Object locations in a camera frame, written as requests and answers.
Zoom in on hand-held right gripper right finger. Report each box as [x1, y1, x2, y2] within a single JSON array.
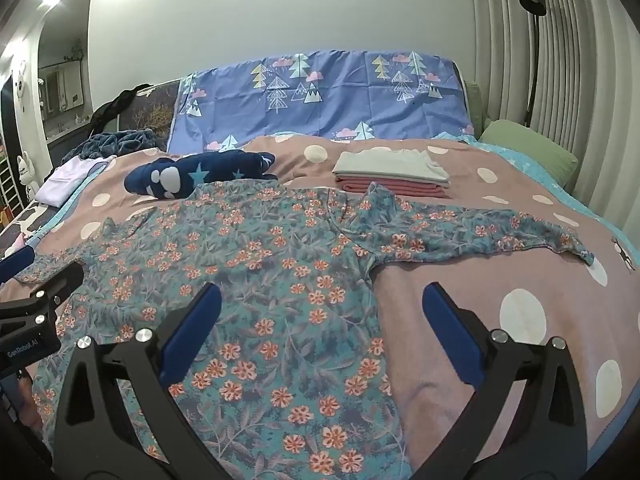
[[410, 282, 588, 480]]

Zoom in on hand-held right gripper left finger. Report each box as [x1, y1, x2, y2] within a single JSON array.
[[52, 282, 236, 480]]

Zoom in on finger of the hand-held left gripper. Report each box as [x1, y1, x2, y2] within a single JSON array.
[[0, 261, 85, 318], [0, 249, 35, 283]]

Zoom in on floral print garment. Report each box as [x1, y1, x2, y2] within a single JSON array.
[[12, 180, 596, 480]]

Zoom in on folded white and pink clothes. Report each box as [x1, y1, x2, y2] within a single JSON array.
[[332, 149, 451, 186]]

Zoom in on dark printed bed cover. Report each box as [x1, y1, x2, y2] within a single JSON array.
[[0, 200, 56, 248]]

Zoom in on pink spotted blanket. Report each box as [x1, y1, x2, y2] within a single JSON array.
[[0, 132, 640, 480]]

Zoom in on white ladder shelf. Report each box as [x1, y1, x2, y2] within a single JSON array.
[[0, 157, 23, 216]]

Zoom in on white cat figure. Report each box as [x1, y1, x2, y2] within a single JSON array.
[[17, 152, 42, 201]]

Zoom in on folded lilac cloth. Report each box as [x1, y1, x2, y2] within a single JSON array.
[[34, 155, 118, 206]]

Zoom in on grey cabinet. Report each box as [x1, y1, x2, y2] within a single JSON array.
[[47, 120, 95, 171]]

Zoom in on folded pink cloth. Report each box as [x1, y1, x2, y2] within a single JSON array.
[[335, 175, 448, 200]]

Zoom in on teal fuzzy blanket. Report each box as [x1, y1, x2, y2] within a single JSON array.
[[60, 129, 168, 166]]

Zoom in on navy star-print cloth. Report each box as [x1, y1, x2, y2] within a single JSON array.
[[124, 151, 278, 202]]

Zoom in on black garment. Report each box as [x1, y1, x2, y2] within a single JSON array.
[[89, 84, 151, 133]]

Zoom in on green pillow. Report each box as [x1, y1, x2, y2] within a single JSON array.
[[479, 119, 578, 191]]

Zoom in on dark tree-print headboard cover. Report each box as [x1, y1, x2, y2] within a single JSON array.
[[117, 80, 181, 153]]

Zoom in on pale green cushion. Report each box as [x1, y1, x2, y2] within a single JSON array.
[[465, 80, 496, 136]]

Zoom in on blue tree-print sheet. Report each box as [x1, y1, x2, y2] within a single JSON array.
[[167, 51, 476, 153]]

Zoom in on beige curtain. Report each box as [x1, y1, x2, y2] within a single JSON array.
[[470, 0, 640, 281]]

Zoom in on white bear wall decoration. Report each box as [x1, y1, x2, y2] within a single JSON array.
[[10, 60, 28, 111]]

